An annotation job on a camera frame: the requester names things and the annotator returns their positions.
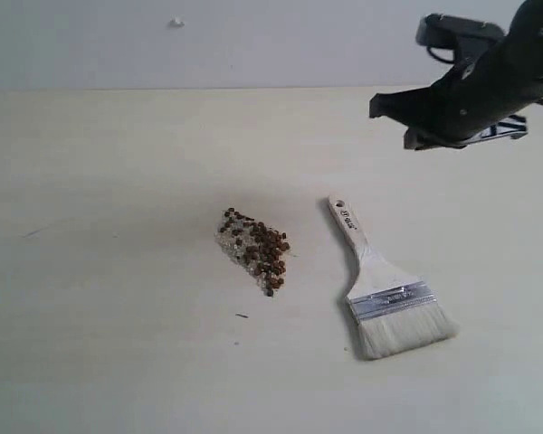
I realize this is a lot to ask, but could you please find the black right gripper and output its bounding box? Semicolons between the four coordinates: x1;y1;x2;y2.
369;58;528;151

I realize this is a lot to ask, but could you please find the wooden paint brush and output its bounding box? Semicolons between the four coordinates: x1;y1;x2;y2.
328;195;458;360

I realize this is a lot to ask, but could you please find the pile of brown beads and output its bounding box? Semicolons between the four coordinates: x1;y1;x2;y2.
215;207;291;297

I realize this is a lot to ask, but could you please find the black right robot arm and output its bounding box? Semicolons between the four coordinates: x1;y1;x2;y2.
368;1;543;151

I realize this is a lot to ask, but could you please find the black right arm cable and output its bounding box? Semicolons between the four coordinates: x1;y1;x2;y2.
423;44;456;64

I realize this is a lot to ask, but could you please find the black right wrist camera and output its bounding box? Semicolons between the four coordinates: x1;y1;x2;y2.
415;14;506;65

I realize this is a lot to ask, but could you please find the small white wall peg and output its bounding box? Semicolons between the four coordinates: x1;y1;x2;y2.
168;16;186;29

